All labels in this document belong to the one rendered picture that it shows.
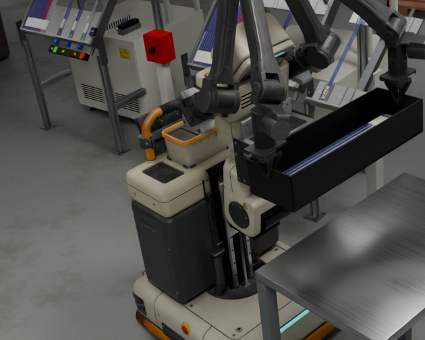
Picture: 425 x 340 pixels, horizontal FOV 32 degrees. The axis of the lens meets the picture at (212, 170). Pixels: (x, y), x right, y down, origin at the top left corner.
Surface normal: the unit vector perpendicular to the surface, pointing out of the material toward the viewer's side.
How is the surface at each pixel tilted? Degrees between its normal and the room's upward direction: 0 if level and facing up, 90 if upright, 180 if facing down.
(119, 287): 0
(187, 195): 90
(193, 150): 92
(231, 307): 0
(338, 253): 0
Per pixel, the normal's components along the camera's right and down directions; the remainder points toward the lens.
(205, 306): -0.12, -0.86
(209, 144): 0.65, 0.34
